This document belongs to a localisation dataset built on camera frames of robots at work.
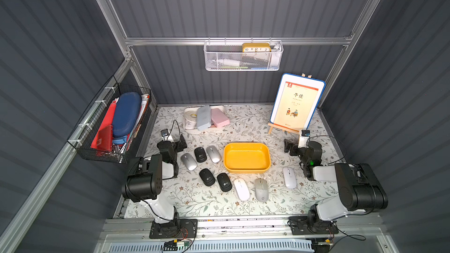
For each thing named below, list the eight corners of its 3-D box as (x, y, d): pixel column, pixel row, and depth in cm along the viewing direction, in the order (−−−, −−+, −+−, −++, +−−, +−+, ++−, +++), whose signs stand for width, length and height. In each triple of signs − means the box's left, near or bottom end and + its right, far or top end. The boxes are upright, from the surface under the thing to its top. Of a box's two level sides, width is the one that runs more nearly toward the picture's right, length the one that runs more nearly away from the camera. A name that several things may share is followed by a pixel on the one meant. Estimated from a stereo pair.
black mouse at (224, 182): (223, 194, 85) (222, 193, 83) (215, 177, 90) (215, 175, 88) (234, 189, 86) (234, 187, 85) (226, 172, 92) (226, 170, 90)
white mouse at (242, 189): (241, 203, 82) (241, 201, 80) (232, 181, 89) (232, 179, 87) (251, 198, 83) (252, 197, 81) (242, 177, 90) (242, 176, 88)
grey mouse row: (255, 202, 82) (256, 200, 79) (253, 181, 89) (254, 178, 86) (269, 202, 82) (270, 200, 79) (266, 180, 89) (267, 178, 86)
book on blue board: (267, 132, 108) (279, 90, 82) (271, 115, 117) (282, 72, 91) (301, 140, 104) (325, 99, 78) (302, 121, 113) (324, 79, 87)
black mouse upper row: (197, 164, 95) (197, 162, 93) (193, 150, 100) (193, 148, 98) (208, 160, 96) (207, 158, 94) (203, 147, 102) (203, 145, 100)
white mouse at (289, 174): (286, 188, 86) (287, 187, 84) (282, 169, 93) (283, 167, 91) (297, 188, 86) (299, 187, 84) (292, 169, 93) (294, 167, 91)
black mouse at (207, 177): (207, 189, 86) (207, 187, 84) (198, 175, 91) (197, 172, 89) (217, 181, 89) (216, 179, 86) (207, 168, 93) (206, 166, 91)
